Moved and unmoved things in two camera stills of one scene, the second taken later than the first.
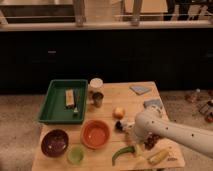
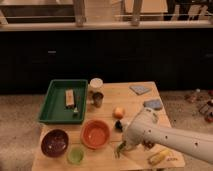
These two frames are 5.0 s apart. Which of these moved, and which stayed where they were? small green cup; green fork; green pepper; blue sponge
Moved: green pepper
Stayed: blue sponge; small green cup; green fork
